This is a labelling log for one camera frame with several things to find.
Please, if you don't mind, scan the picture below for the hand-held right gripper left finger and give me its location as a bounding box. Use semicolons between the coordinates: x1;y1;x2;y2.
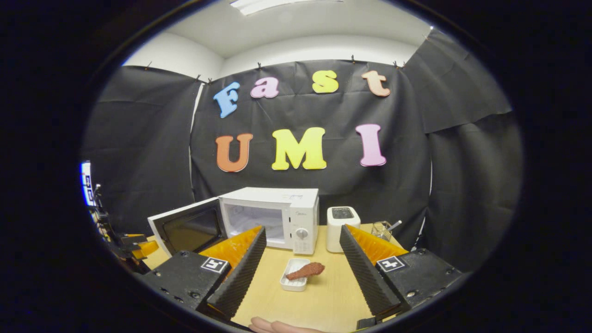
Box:
139;226;267;321

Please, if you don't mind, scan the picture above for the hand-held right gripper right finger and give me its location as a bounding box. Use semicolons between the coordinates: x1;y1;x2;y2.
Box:
339;225;463;321

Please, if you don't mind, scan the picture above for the brown chicken drumstick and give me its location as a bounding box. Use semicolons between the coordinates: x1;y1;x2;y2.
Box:
286;262;326;281

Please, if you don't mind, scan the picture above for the white microwave oven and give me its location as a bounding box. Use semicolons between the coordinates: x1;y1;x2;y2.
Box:
148;187;320;258

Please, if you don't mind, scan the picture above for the cream white toaster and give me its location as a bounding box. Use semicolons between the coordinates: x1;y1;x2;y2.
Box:
327;206;361;253

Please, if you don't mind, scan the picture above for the white rectangular tray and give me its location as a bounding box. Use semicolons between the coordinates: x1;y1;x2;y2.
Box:
280;258;311;292

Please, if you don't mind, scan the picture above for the black backdrop cloth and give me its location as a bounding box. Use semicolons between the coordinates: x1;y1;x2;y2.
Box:
81;30;523;273

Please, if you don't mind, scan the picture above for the ceiling light panel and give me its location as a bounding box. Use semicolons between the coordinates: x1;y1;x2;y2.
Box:
230;0;344;16

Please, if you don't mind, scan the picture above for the metal wire basket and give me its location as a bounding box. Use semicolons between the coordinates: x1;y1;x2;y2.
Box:
371;221;394;242

